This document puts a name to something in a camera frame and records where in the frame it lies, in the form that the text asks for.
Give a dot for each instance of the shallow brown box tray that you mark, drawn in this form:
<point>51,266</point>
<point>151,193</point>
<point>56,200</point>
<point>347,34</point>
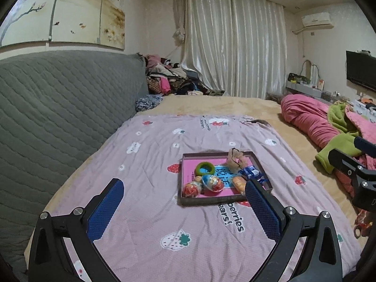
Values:
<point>197,201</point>

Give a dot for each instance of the grey quilted headboard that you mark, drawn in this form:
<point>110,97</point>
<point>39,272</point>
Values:
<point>57,109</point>

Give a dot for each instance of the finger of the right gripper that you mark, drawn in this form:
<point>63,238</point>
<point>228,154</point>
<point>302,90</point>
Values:
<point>344,163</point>
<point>365,146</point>

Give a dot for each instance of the pile of clothes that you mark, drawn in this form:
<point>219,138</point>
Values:
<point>165,78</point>

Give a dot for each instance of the blue red chocolate egg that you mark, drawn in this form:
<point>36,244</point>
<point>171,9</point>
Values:
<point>212,183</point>

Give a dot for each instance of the floral wall painting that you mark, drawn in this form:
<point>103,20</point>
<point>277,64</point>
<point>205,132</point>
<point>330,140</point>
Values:
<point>99,22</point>

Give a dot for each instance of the pink children's book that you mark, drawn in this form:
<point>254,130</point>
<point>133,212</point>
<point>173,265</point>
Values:
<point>189,165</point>

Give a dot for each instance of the cluttered side desk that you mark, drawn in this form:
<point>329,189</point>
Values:
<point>309,83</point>

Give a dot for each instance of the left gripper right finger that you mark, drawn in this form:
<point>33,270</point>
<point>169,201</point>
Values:
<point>320,258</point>

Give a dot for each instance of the green fleece garment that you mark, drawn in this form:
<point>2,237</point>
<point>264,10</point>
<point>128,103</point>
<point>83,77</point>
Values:
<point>344,140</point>

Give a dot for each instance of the dark floral cloth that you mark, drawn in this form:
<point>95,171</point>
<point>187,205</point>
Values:
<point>148,102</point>

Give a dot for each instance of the small blue Oreo pack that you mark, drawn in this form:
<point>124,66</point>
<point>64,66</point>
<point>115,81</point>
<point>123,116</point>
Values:
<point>250,172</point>

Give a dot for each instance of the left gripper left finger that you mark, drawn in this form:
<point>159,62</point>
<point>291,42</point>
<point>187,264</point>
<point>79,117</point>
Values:
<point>49,259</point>

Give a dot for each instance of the pink strawberry print blanket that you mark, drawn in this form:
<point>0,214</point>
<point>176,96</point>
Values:
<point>152,238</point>

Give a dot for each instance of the beige lace scrunchie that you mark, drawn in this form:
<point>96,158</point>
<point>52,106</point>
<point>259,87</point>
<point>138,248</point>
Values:
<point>236,160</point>

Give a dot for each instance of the white air conditioner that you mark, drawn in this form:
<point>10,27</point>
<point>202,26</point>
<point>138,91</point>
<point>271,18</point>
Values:
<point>317,20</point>

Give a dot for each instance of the yellow cracker pack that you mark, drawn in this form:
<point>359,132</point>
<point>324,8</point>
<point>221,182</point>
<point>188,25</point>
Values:
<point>239,184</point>

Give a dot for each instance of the white striped curtain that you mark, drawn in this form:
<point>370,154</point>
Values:
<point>236,46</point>

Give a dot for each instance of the black wall television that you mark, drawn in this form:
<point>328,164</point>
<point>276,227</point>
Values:
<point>361,69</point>

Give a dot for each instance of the pink folded quilt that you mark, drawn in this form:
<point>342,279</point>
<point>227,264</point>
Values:
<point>310,116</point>

